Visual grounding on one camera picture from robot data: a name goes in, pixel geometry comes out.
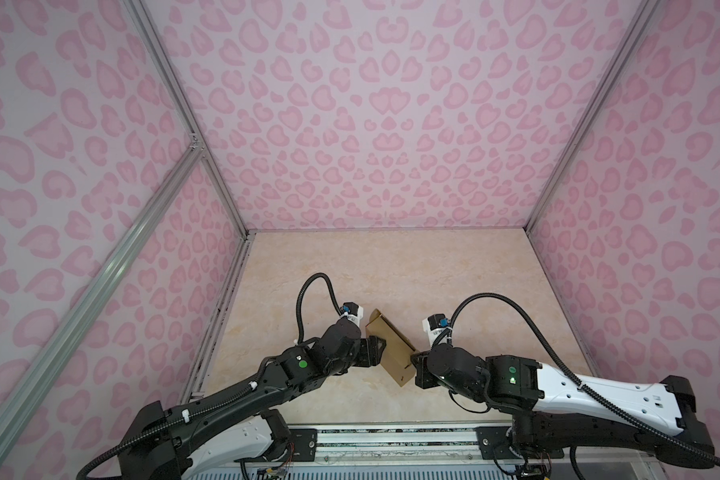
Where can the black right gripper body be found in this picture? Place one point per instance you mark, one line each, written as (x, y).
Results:
(425, 378)

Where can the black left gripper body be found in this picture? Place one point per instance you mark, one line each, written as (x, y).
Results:
(368, 354)

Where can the brown cardboard paper box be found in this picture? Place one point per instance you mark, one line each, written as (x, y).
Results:
(398, 350)

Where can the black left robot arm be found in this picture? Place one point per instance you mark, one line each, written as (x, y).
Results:
(159, 441)

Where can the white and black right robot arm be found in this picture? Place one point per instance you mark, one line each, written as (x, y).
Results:
(552, 412)

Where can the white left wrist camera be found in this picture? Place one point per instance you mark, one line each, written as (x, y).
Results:
(353, 312)

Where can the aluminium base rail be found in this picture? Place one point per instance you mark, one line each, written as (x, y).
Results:
(459, 450)

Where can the aluminium diagonal left wall bar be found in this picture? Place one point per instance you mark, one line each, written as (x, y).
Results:
(34, 385)

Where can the aluminium back left corner post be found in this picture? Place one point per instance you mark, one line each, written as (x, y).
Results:
(156, 50)

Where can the aluminium corner post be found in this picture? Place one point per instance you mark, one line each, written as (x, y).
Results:
(638, 28)
(156, 50)

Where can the aluminium back right corner post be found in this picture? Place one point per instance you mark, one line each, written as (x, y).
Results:
(638, 28)

